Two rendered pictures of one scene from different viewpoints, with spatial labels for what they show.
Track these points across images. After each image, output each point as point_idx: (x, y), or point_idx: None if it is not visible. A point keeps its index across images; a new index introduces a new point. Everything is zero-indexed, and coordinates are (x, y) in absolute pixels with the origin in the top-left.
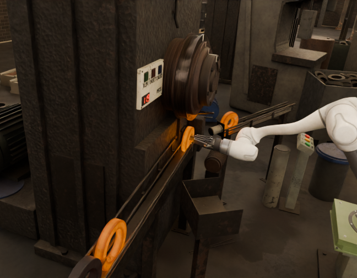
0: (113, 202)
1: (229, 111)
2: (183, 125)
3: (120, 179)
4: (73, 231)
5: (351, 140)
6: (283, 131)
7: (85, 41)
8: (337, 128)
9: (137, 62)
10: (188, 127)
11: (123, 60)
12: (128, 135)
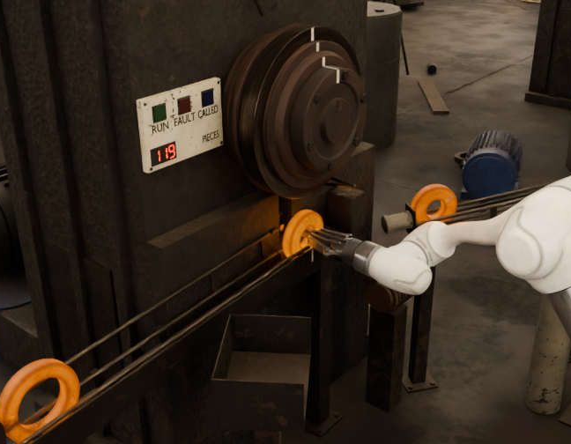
0: (125, 338)
1: (433, 184)
2: (307, 207)
3: (135, 298)
4: (86, 385)
5: (528, 268)
6: (470, 235)
7: (65, 48)
8: (501, 240)
9: (136, 87)
10: (301, 212)
11: (114, 84)
12: (137, 218)
